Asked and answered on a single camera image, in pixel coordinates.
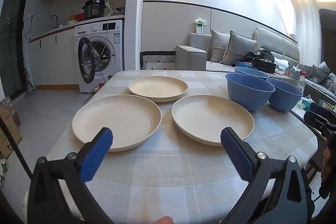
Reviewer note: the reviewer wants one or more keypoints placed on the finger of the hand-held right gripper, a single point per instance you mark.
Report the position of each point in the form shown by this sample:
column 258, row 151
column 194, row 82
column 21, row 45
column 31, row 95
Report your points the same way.
column 323, row 109
column 315, row 121

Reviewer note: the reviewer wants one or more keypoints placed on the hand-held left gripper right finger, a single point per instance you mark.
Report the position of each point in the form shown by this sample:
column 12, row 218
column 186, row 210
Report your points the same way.
column 236, row 153

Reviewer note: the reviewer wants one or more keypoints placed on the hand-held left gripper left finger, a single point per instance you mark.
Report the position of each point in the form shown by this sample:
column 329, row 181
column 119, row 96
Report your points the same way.
column 97, row 153

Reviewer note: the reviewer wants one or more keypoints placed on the blue bowl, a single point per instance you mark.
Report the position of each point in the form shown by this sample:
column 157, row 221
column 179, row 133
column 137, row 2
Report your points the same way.
column 246, row 95
column 286, row 98
column 252, row 72

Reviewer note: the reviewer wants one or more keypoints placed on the cream plate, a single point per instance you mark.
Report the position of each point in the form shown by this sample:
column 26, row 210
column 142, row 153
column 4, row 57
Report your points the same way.
column 210, row 116
column 118, row 121
column 157, row 87

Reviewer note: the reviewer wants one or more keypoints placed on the person's right hand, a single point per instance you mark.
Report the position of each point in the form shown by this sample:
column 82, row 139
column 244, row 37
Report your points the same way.
column 326, row 163

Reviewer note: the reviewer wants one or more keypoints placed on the person's left hand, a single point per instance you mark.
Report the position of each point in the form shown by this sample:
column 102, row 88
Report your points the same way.
column 163, row 220

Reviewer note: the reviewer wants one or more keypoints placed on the white side table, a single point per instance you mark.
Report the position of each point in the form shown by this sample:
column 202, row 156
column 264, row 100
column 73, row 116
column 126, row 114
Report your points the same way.
column 298, row 112

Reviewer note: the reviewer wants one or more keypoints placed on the plastic water bottle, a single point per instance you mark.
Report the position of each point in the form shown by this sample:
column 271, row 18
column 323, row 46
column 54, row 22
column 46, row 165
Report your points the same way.
column 302, row 82

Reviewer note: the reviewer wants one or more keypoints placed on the dark chair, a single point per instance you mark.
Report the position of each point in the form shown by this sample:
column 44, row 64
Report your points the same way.
column 313, row 171

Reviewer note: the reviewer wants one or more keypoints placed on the grey clothes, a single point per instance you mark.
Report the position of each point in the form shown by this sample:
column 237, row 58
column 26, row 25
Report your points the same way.
column 313, row 71

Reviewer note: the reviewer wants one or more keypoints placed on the small cardboard box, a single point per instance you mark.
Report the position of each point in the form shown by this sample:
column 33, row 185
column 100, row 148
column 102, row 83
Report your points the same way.
column 292, row 73

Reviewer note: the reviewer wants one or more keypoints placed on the beige checked tablecloth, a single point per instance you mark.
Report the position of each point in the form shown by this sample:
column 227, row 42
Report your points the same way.
column 170, row 174

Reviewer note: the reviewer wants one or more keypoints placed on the dark curtain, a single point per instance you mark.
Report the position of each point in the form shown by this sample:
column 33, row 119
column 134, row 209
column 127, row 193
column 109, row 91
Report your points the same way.
column 328, row 40

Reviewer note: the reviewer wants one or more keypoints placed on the long black box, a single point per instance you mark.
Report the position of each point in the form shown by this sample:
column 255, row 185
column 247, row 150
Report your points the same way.
column 263, row 65

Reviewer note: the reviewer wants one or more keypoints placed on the cream curtain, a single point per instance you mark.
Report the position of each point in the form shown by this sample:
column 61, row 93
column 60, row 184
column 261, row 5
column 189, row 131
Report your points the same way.
column 305, row 29

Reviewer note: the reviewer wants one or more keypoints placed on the beige upholstered bed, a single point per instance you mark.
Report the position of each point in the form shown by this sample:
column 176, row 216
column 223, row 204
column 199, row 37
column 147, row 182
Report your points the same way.
column 275, row 43

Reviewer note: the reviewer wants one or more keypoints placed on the black clothes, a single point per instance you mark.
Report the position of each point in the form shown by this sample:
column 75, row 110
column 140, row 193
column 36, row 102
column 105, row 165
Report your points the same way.
column 260, row 54

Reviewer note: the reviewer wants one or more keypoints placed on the printed cardboard box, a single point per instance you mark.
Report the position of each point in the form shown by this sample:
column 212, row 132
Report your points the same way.
column 9, row 129

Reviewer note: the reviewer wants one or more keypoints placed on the green white slipper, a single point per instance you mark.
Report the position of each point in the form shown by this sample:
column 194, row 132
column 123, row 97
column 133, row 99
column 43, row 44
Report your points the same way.
column 3, row 171

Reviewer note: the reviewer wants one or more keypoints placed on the grey floor vacuum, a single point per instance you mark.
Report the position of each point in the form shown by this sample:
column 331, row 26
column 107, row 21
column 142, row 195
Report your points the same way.
column 29, row 85

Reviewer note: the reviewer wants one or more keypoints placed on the white kitchen counter cabinets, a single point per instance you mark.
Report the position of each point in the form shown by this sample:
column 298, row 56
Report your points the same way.
column 52, row 61

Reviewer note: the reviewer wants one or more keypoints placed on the grey cushion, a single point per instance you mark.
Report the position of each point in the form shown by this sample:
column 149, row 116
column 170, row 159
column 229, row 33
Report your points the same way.
column 219, row 48
column 239, row 48

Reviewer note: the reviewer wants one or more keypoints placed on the grey sofa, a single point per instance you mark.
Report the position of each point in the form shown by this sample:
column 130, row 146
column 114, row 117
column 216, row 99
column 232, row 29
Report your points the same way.
column 191, row 56

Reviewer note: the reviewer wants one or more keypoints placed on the black white patterned chair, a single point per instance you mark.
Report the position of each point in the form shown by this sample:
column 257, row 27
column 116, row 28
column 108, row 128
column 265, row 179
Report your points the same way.
column 157, row 59

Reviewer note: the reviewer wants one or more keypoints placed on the white washing machine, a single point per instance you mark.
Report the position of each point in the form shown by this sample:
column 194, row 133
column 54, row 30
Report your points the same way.
column 105, row 29

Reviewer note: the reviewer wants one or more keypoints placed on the small red carton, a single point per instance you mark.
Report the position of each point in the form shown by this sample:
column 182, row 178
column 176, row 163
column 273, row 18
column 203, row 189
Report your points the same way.
column 79, row 16

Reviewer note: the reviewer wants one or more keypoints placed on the black framed glass door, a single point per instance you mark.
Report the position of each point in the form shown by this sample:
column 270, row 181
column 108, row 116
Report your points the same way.
column 13, row 43

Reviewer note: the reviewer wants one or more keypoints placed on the yellow bottle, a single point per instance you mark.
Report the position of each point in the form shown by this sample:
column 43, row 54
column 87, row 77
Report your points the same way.
column 72, row 16

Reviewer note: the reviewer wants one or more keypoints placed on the curved kitchen faucet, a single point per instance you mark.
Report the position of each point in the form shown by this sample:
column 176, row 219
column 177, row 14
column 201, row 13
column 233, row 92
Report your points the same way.
column 56, row 19

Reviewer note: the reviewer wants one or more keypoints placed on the black pressure cooker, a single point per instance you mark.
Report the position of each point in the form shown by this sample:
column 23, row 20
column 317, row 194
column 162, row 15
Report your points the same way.
column 94, row 10

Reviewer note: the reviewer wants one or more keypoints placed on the white wall socket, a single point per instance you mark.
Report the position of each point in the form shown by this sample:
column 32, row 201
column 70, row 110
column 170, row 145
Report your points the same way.
column 30, row 15

